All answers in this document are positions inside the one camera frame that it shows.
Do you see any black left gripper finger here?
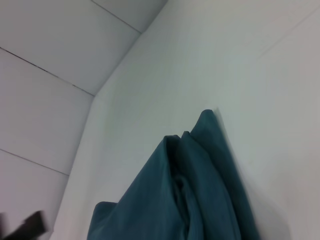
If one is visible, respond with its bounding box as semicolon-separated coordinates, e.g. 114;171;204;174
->
0;210;49;240

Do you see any blue t-shirt with white print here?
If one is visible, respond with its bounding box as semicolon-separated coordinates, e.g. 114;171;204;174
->
85;108;266;240

